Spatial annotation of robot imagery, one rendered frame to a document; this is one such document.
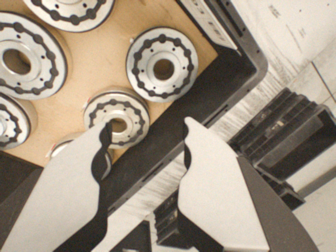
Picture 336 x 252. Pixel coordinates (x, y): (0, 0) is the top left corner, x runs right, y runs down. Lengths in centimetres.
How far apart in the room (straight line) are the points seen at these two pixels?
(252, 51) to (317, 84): 166
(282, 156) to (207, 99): 100
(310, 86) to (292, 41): 128
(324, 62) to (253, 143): 101
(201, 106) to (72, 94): 20
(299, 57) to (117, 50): 47
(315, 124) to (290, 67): 65
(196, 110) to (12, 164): 33
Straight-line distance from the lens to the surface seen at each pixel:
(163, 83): 25
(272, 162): 119
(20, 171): 40
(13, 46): 27
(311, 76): 176
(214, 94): 24
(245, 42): 20
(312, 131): 121
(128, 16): 27
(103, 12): 24
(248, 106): 55
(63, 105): 32
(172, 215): 124
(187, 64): 25
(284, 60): 56
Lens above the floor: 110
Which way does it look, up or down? 56 degrees down
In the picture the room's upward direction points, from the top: 162 degrees clockwise
